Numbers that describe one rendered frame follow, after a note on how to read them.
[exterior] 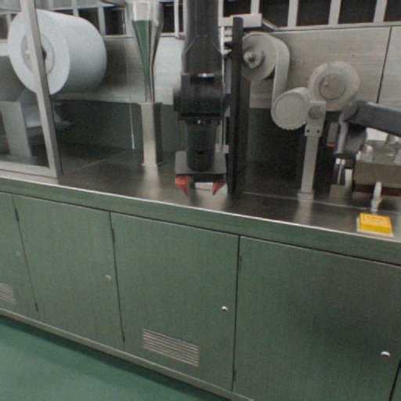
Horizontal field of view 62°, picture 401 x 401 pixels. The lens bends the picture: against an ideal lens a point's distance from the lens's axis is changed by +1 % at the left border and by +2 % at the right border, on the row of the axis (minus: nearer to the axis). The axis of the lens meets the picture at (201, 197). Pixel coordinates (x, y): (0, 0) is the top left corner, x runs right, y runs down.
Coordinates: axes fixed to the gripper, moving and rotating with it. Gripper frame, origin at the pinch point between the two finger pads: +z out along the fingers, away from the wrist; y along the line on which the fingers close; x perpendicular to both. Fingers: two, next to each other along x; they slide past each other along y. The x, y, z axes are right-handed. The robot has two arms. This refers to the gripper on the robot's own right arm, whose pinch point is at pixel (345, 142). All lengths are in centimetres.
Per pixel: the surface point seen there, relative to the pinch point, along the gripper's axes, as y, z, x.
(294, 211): -11.0, -10.8, -26.3
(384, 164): 11.7, -2.7, -6.8
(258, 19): -30.3, -22.4, 29.6
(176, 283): -49, 0, -57
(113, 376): -81, 28, -108
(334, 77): -5.9, -13.8, 15.5
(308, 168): -9.6, -1.5, -10.2
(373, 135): 31, 249, 96
